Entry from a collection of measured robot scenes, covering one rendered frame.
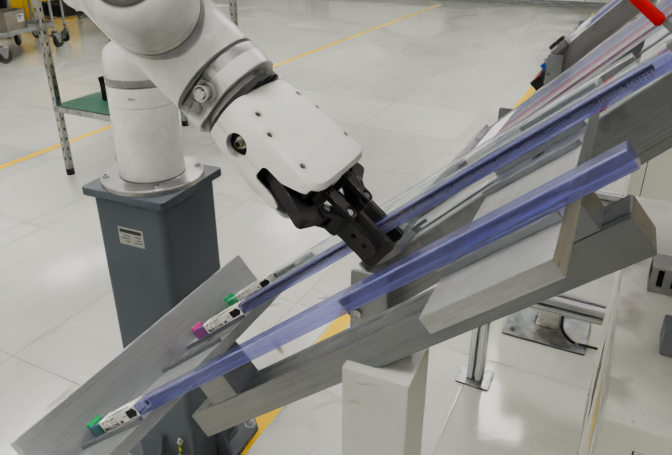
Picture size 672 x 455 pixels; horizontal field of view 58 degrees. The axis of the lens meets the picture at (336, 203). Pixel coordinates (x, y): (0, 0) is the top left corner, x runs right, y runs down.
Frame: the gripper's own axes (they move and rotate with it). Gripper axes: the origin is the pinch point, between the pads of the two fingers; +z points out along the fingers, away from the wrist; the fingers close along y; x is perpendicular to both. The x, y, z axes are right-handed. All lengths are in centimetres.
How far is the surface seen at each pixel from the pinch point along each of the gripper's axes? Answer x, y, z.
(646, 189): 22, 164, 62
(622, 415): 6.5, 20.5, 37.1
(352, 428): 12.2, -5.5, 11.2
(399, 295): 17.5, 20.6, 9.9
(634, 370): 5.7, 29.6, 38.1
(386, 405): 7.3, -5.5, 11.1
